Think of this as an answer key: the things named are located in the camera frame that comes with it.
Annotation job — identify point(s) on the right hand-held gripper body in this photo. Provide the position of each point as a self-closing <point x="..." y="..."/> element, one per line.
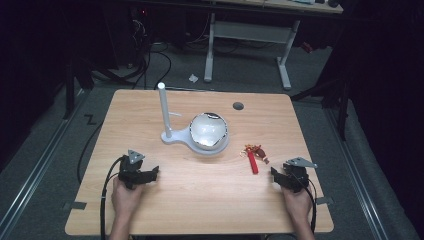
<point x="296" y="175"/>

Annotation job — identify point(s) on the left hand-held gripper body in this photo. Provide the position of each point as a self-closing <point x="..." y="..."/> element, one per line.
<point x="130" y="173"/>

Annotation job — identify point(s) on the person's left hand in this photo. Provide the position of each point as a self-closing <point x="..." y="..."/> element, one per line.
<point x="126" y="199"/>

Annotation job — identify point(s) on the person's right hand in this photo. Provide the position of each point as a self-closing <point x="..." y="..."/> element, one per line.
<point x="297" y="204"/>

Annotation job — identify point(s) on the grey tape strip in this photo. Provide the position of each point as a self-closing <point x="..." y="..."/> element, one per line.
<point x="76" y="205"/>
<point x="324" y="200"/>

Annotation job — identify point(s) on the white stand with pole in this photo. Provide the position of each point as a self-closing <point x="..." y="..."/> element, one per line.
<point x="166" y="110"/>

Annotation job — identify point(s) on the shiny metal bowl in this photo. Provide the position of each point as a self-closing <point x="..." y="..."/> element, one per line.
<point x="208" y="130"/>

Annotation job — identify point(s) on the black metal stand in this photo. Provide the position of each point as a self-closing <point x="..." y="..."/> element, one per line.
<point x="341" y="110"/>
<point x="70" y="90"/>

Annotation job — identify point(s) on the crumpled white paper scrap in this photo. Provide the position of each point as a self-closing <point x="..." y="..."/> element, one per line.
<point x="193" y="78"/>

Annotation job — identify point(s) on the white-legged wooden desk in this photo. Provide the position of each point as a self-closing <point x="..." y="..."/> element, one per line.
<point x="253" y="31"/>

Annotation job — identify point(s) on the metal floor rail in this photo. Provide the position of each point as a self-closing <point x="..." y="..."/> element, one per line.
<point x="358" y="173"/>
<point x="40" y="160"/>

